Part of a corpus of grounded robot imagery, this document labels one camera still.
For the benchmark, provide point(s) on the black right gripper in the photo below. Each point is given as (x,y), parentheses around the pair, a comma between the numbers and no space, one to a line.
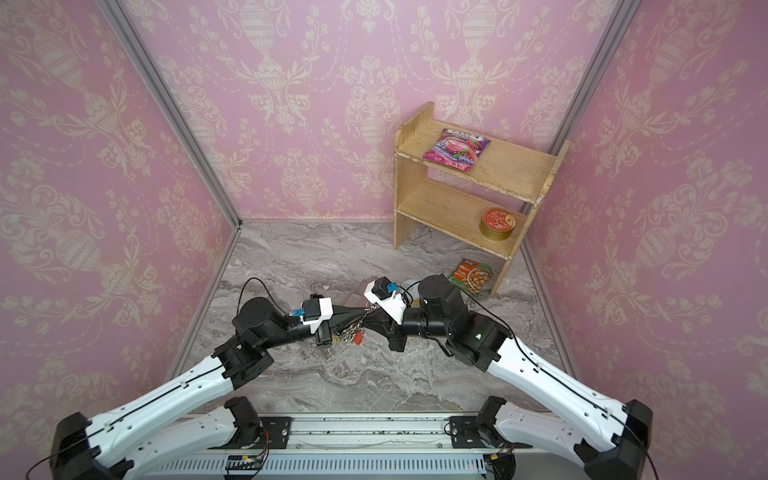
(396,333)

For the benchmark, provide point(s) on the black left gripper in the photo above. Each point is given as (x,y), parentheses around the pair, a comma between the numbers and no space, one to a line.
(341,317)

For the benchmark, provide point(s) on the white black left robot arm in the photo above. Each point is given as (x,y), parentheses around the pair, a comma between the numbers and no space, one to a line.
(174,384)

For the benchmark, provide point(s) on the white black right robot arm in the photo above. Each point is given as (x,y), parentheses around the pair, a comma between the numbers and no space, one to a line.
(481,340)

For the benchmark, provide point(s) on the green orange food packet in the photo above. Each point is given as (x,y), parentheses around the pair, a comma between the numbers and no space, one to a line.
(471,276)

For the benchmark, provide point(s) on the red round tin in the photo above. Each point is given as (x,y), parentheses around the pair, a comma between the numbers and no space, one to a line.
(497,224)

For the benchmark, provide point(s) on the wooden two-tier shelf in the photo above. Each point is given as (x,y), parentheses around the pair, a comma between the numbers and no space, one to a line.
(435,195)

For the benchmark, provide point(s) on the pink snack packet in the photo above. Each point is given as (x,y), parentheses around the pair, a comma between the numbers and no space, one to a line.
(457,149)

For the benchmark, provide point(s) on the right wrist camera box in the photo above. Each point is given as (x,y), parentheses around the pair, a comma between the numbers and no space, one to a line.
(385,294)

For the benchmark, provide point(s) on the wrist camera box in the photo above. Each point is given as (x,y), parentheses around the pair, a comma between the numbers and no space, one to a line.
(314,312)
(385,294)

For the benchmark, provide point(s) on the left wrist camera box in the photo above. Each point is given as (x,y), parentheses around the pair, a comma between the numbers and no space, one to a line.
(314,312)

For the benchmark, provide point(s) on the aluminium front rail base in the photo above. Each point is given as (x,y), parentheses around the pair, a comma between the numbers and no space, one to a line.
(147,445)

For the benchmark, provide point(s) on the aluminium corner frame post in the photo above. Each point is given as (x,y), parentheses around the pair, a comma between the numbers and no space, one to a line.
(118,18)

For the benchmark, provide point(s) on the right aluminium corner post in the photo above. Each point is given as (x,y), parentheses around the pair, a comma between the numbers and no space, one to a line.
(616,27)

